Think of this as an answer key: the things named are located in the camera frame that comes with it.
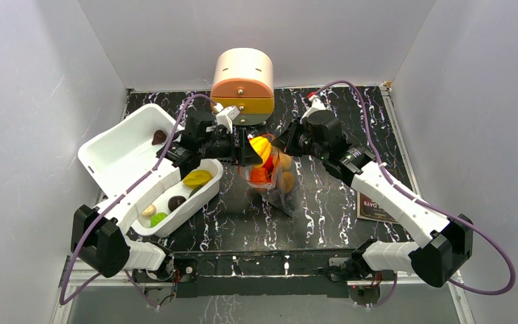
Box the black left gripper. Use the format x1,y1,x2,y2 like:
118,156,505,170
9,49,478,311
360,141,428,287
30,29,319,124
199,130,262,167

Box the yellow bell pepper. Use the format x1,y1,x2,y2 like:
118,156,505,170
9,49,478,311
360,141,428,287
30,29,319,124
250,136,272,167

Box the orange tangerine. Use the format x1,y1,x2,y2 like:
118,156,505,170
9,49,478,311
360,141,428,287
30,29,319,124
249,167,270,185

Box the clear zip top bag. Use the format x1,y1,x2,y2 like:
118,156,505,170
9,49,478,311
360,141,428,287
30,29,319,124
238,134,298,217

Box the brown kiwi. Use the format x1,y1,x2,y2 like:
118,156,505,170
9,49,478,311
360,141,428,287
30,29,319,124
281,171,295,194

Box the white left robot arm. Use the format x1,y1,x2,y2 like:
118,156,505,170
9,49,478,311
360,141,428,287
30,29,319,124
71,104,260,281

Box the yellow star fruit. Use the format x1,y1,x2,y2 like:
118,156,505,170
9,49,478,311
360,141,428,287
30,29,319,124
182,169,213,189

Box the green avocado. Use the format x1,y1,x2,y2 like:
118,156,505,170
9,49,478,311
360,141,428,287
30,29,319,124
189,185,204,198

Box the pastel mini drawer cabinet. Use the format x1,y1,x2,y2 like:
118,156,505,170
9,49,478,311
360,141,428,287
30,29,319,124
210,48,275,126

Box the dark purple fig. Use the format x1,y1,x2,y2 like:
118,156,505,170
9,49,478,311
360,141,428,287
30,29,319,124
167,195,187,212

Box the dark brown passion fruit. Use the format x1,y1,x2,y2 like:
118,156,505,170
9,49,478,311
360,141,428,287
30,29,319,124
151,130,168,145

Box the brown book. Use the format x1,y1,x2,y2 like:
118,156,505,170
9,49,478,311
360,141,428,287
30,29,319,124
357,192,399,224

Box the bright green lime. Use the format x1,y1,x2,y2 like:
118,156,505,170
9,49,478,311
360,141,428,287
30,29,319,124
150,212,167,228

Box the white garlic bulb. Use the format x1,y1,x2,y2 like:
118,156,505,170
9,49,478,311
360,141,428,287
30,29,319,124
141,205,157,219

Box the white plastic bin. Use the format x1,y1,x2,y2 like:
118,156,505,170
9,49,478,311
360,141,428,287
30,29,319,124
78,104,223,238

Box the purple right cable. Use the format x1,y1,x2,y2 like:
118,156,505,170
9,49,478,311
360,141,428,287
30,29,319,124
312,80,517,309

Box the black metal base frame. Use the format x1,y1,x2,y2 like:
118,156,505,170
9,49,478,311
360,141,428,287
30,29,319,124
134,248,399,300

